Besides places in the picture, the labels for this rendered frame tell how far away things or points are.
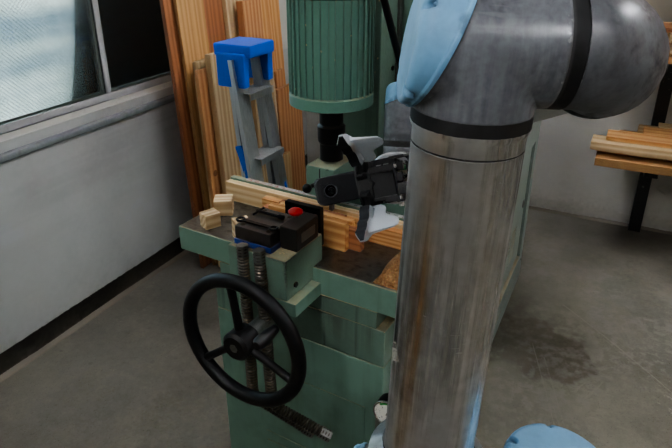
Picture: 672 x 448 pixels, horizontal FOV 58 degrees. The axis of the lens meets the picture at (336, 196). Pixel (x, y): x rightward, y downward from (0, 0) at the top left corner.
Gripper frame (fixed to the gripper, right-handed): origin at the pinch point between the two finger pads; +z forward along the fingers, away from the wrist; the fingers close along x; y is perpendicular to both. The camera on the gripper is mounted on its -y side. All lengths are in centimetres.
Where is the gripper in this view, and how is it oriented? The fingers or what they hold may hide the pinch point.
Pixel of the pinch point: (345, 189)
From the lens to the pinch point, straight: 84.5
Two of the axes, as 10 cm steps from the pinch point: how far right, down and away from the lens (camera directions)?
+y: 9.3, -1.8, -3.2
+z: -3.1, 0.8, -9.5
